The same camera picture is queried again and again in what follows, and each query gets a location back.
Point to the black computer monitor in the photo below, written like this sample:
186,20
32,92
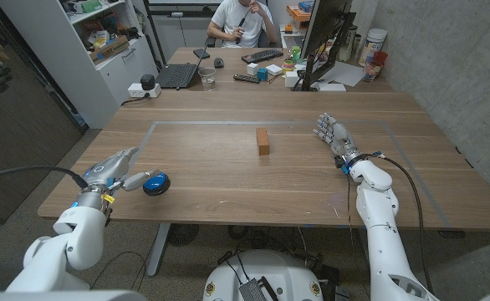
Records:
324,25

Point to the ribbed grey electronics box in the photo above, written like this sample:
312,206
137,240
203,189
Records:
253,290

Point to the white cube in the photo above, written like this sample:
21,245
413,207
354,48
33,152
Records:
252,69

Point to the person in white t-shirt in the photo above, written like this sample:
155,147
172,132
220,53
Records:
236,21

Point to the black laptop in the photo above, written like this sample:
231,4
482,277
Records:
178,75

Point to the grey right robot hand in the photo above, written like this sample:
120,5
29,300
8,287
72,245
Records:
339,136

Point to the white power strip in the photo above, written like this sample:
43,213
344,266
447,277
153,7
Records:
136,90

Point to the black round floor disc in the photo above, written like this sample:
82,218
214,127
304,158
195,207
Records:
183,234

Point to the blue dome button black base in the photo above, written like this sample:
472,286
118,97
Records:
156,183

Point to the black keyboard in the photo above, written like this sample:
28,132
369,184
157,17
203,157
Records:
262,55

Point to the white canister blue label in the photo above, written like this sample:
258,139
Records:
372,44

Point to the thin black stick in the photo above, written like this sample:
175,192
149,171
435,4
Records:
241,25

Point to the flat white box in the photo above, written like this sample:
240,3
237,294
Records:
274,69

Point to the flat white device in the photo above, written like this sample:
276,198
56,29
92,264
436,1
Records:
331,87

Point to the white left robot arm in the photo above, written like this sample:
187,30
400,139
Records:
73,242

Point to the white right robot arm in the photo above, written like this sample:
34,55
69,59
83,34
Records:
383,234

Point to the white shelf cabinet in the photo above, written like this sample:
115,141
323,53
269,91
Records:
78,75

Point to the white paper sheet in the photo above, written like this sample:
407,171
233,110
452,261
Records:
347,73

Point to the teal cube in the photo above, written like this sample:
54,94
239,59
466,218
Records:
262,74

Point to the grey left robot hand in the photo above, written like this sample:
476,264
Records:
107,169

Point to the black round plug adapter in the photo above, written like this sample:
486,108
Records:
147,81

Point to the orange tray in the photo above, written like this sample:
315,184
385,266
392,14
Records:
298,13

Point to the white drawer cabinet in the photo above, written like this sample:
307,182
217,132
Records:
178,31

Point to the clear drinking glass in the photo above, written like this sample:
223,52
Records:
207,79

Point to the small white box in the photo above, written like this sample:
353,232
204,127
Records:
291,79

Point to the dark computer mouse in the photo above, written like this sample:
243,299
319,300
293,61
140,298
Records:
218,62

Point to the cardboard box with label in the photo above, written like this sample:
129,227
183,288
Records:
109,49

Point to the red snack cup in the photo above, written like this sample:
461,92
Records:
374,67

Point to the green cup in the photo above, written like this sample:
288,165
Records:
295,52

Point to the brown wooden block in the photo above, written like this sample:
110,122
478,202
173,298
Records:
263,142

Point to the white table leg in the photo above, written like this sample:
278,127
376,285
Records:
158,251

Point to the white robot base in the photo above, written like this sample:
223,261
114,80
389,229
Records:
278,271

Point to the black smartphone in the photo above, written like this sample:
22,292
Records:
201,53

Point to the black remote control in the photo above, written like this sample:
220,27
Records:
246,78

